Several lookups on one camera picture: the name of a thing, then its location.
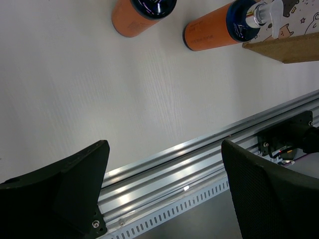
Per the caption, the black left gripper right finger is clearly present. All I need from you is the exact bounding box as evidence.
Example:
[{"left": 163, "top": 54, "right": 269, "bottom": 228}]
[{"left": 221, "top": 140, "right": 319, "bottom": 239}]

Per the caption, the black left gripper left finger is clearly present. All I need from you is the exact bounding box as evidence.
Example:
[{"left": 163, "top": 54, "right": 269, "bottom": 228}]
[{"left": 0, "top": 140, "right": 110, "bottom": 239}]

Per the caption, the orange pump bottle navy top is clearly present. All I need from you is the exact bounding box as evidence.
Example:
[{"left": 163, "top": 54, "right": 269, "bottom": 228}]
[{"left": 182, "top": 0, "right": 285, "bottom": 52}]

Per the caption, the orange pump bottle dark top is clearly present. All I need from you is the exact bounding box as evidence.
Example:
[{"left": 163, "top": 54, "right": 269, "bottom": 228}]
[{"left": 111, "top": 0, "right": 177, "bottom": 37}]

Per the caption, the brown canvas tote bag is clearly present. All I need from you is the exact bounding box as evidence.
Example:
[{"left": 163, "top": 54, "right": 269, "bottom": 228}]
[{"left": 242, "top": 0, "right": 319, "bottom": 64}]

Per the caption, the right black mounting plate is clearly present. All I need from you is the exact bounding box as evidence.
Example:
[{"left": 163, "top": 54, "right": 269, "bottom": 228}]
[{"left": 257, "top": 111, "right": 314, "bottom": 159}]

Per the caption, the aluminium frame rail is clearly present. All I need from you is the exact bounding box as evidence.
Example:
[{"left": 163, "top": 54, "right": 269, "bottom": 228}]
[{"left": 98, "top": 91, "right": 319, "bottom": 236}]

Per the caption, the white slotted cable duct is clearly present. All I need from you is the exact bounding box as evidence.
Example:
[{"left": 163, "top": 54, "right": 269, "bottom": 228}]
[{"left": 104, "top": 177, "right": 229, "bottom": 239}]

